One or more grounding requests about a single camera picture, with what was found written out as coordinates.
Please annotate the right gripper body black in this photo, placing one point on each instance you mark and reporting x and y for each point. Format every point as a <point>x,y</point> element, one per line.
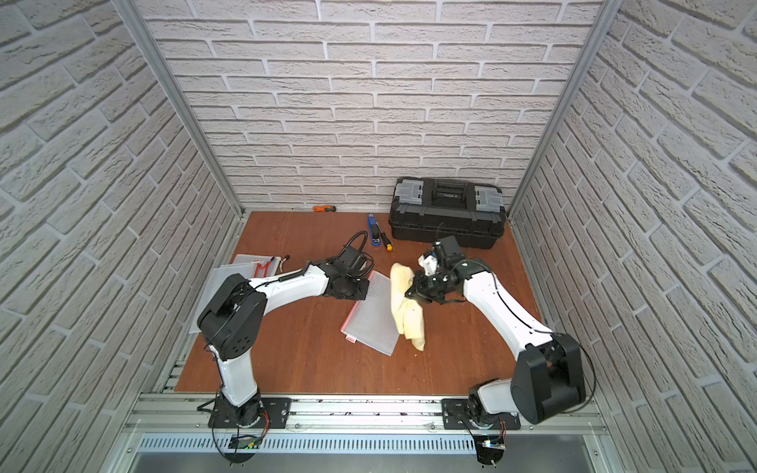
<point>431,288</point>

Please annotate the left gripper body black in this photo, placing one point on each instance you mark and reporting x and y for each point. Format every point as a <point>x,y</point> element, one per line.
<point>360,284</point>

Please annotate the yellow cleaning cloth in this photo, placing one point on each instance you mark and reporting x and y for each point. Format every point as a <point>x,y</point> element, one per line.
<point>407,313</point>

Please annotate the white mesh document bag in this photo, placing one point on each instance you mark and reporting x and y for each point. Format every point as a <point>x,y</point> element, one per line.
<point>370,322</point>
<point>256,266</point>

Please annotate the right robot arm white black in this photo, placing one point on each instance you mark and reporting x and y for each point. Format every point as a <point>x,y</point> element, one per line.
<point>549,377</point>

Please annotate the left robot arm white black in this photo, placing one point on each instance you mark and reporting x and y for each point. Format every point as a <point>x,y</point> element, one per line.
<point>231,322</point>

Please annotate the black yellow screwdriver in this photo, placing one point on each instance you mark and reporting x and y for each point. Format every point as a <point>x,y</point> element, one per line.
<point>386,241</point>

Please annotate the blue tool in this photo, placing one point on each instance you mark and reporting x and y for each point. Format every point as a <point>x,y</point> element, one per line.
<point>374,230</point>

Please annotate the orange black utility knife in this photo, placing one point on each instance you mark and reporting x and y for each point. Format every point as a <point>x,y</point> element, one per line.
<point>324,209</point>

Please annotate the black plastic toolbox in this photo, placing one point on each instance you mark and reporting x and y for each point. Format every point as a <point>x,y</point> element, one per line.
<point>424,210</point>

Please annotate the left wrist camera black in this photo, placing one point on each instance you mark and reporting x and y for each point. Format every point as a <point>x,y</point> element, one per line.
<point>354,262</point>

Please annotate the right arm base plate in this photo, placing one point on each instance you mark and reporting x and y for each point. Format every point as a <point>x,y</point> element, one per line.
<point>461,414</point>

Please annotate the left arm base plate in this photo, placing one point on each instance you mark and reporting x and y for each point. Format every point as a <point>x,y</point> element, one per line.
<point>271,412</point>

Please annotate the aluminium front rail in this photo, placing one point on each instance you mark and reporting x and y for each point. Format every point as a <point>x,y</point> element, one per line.
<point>347,414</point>

